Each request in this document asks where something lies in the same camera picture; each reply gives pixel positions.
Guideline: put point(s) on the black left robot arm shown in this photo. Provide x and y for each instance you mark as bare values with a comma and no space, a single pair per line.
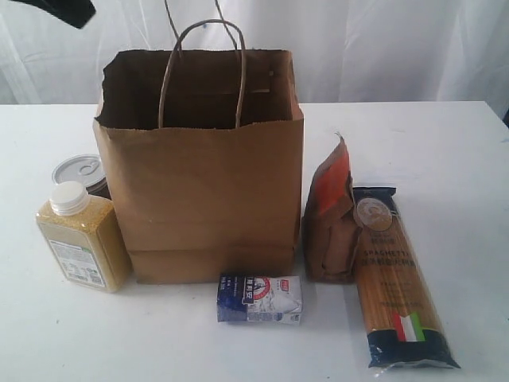
76,13

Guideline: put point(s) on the silver pull-tab tin can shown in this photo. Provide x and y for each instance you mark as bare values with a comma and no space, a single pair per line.
86,169

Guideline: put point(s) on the brown paper bag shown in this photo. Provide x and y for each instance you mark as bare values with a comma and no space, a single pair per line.
203,153

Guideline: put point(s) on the blue white milk carton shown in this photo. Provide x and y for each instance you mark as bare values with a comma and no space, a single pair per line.
242,298

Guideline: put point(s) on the yellow grain bottle white cap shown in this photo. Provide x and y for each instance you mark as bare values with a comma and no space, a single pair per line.
83,234

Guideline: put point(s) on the white backdrop curtain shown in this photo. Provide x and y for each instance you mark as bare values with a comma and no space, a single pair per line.
343,51

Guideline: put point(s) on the brown orange snack pouch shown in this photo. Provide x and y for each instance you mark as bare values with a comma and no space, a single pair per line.
331,227

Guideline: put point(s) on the spaghetti pasta package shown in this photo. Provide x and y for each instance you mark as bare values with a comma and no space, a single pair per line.
402,325

